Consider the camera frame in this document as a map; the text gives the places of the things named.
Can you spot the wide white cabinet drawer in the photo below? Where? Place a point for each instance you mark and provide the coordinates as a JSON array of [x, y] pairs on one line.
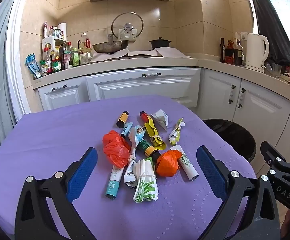
[[142, 87]]

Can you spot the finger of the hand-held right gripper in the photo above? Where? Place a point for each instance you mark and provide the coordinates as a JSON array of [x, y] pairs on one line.
[[270, 152]]

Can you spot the white wall socket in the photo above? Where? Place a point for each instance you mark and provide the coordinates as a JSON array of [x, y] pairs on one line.
[[243, 35]]

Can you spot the black cooking pot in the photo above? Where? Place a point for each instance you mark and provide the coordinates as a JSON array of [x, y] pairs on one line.
[[160, 43]]

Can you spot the twisted green white wrapper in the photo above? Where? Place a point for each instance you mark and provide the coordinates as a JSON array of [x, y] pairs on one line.
[[176, 133]]

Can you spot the dark sauce bottle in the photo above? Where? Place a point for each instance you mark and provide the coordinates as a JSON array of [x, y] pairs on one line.
[[238, 53]]

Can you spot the red jar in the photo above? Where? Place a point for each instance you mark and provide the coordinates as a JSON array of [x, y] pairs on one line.
[[229, 56]]

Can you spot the glass pot lid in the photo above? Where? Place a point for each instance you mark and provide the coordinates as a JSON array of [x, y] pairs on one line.
[[121, 21]]

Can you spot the steel wok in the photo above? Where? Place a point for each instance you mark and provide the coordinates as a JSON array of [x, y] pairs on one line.
[[109, 47]]

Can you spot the large orange plastic bag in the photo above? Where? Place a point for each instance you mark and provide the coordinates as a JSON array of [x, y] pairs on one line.
[[114, 147]]

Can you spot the light blue tube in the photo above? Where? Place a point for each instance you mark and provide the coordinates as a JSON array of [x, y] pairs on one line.
[[126, 129]]

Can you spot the white cloth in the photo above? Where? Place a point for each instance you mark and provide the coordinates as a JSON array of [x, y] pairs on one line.
[[109, 56], [171, 52]]

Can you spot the small yellow black bottle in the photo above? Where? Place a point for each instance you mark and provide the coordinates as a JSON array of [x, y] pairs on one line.
[[123, 118]]

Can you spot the black trash bin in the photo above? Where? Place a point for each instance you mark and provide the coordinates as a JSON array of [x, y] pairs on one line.
[[235, 140]]

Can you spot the dark window curtain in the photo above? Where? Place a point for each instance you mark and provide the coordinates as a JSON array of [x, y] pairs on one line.
[[270, 17]]

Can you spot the clear drinking glass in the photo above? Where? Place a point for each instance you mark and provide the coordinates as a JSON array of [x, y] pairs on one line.
[[276, 70]]

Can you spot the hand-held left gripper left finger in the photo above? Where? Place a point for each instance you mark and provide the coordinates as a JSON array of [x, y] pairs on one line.
[[83, 170]]

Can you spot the white door frame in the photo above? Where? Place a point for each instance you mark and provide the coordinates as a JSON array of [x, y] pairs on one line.
[[17, 55]]

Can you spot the green white wrapper bundle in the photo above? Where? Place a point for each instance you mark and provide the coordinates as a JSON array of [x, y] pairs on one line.
[[146, 187]]

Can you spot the white spice rack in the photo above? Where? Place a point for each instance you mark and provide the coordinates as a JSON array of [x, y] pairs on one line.
[[47, 41]]

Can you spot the white lid holder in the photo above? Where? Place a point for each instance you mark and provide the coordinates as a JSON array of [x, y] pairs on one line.
[[132, 36]]

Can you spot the blue seasoning packet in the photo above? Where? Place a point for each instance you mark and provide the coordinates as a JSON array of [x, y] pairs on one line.
[[33, 66]]

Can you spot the paper towel roll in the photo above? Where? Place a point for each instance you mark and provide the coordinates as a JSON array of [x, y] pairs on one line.
[[62, 28]]

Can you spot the beige kitchen countertop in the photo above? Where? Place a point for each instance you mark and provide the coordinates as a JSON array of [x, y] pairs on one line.
[[135, 63]]

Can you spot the purple tablecloth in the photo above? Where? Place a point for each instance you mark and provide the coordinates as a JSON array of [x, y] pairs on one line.
[[47, 142]]

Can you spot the cluster of condiment bottles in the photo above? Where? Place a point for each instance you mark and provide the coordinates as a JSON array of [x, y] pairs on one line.
[[67, 57]]

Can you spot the narrow white cabinet door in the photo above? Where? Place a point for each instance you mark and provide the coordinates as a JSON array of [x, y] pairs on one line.
[[64, 98]]

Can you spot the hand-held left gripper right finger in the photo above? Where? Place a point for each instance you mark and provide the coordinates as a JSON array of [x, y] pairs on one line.
[[211, 170]]

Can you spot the small orange plastic bag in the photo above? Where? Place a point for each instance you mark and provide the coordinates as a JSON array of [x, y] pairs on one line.
[[167, 165]]

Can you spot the white toothpaste tube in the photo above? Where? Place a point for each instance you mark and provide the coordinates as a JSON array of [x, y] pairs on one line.
[[188, 167]]

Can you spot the white electric kettle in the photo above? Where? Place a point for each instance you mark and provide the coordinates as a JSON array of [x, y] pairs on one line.
[[255, 52]]

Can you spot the dark green bottle yellow label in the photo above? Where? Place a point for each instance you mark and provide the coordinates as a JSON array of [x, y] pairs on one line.
[[147, 150]]

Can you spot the white paper wrapper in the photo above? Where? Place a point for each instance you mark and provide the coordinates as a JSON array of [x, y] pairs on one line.
[[161, 120]]

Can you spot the small red bottle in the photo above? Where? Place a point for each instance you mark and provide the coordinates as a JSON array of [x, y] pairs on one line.
[[144, 116]]

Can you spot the dark olive oil bottle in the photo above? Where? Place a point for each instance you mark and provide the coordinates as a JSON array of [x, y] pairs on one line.
[[222, 51]]

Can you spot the teal white tube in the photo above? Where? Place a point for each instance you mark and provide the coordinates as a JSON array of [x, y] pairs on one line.
[[113, 183]]

